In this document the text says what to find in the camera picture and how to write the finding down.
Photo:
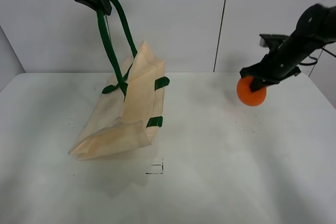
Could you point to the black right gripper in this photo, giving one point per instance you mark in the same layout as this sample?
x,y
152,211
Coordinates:
x,y
278,64

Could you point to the orange with stem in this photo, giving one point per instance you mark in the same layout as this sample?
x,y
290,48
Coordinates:
x,y
247,96

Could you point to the white linen bag green handles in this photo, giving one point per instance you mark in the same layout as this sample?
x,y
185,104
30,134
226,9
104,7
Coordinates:
x,y
129,111

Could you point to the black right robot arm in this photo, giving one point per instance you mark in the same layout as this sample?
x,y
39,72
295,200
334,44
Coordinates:
x,y
314,30

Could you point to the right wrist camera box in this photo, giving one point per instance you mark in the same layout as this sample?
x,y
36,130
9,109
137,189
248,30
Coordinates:
x,y
271,40

